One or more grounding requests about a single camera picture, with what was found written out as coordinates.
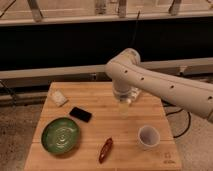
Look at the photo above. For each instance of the green ceramic bowl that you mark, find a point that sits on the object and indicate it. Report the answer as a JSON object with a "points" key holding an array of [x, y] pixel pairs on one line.
{"points": [[60, 136]]}

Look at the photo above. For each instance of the black smartphone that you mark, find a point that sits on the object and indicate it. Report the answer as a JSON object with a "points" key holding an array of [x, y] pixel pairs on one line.
{"points": [[81, 114]]}

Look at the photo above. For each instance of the wooden board table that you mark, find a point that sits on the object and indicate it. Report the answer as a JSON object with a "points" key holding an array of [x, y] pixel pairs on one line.
{"points": [[106, 122]]}

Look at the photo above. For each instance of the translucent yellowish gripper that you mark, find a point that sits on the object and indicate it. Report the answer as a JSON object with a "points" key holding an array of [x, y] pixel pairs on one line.
{"points": [[123, 108]]}

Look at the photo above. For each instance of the dark red chili pepper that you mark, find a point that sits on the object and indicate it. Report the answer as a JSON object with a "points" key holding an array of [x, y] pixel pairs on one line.
{"points": [[105, 149]]}

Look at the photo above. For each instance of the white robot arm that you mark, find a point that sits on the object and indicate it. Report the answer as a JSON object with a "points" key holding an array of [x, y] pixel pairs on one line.
{"points": [[191, 95]]}

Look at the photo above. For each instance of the white sponge block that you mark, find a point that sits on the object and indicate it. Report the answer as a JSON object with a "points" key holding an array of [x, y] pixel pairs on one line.
{"points": [[58, 98]]}

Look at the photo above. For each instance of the white paper cup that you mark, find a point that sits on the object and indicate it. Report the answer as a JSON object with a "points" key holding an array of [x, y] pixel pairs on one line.
{"points": [[148, 137]]}

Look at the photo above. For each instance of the white plastic bottle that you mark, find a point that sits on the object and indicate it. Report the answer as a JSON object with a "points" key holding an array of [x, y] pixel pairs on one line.
{"points": [[134, 94]]}

